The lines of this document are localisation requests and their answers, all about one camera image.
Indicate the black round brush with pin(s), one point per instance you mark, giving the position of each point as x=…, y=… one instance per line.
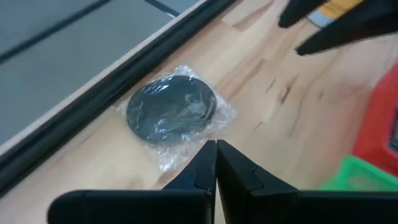
x=171, y=109

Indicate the red plastic basket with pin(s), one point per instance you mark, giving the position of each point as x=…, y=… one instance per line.
x=373, y=130

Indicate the black aluminium table frame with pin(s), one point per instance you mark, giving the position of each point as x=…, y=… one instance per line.
x=77, y=115

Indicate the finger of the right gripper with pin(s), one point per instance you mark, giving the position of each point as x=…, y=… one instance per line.
x=357, y=28
x=298, y=12

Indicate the yellow wipes canister white lid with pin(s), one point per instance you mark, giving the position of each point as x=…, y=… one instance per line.
x=334, y=7

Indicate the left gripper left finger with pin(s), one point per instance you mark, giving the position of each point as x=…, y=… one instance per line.
x=140, y=208

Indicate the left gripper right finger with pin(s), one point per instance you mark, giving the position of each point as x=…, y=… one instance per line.
x=295, y=208

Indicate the green plastic basket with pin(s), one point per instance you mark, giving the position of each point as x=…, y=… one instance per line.
x=357, y=175

